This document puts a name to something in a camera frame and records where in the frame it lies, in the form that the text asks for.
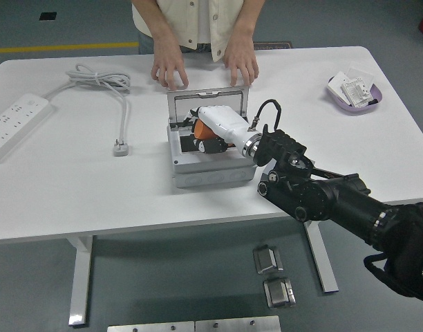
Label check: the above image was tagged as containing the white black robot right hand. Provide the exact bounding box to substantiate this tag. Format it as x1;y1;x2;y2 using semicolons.
179;104;261;156

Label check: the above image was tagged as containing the person's left hand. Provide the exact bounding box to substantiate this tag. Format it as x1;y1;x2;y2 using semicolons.
222;34;260;87

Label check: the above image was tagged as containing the person's right hand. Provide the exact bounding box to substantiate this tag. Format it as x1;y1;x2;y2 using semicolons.
151;38;190;91

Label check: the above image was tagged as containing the orange cylindrical battery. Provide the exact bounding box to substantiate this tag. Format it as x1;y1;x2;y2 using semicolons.
192;119;216;140

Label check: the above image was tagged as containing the clear hinged box lid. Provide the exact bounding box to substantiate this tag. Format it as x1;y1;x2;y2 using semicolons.
167;85;250;131

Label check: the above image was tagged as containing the dark floor sign mat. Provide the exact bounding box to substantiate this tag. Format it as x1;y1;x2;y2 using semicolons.
253;41;292;51

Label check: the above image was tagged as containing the person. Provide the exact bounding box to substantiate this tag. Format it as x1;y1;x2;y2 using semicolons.
131;0;264;63

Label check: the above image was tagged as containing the white square card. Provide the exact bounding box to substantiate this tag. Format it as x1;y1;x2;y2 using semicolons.
328;71;350;103

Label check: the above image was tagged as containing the white socket module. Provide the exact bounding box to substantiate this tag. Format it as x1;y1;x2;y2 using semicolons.
341;76;371;109

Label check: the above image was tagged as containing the purple plastic tray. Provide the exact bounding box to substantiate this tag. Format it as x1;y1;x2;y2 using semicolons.
327;77;385;117

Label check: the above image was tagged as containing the clear plastic plate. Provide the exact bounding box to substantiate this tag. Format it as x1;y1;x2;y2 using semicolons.
346;66;377;87

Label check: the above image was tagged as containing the white power strip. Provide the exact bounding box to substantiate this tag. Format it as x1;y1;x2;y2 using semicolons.
0;92;55;165

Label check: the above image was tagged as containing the white table leg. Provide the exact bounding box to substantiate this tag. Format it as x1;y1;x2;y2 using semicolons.
66;234;94;328
303;221;339;295

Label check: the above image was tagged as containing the grey plastic enclosure box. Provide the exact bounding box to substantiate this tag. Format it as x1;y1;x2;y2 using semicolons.
167;117;260;190

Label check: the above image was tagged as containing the white power cable with plug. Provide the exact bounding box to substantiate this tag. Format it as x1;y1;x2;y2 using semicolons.
41;62;133;158

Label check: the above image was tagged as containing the metal foot bracket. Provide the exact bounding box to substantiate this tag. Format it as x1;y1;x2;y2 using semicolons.
252;244;284;276
263;276;297;309

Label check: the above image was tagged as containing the steel base plate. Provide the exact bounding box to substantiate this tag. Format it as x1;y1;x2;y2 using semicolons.
106;321;195;332
195;315;281;332

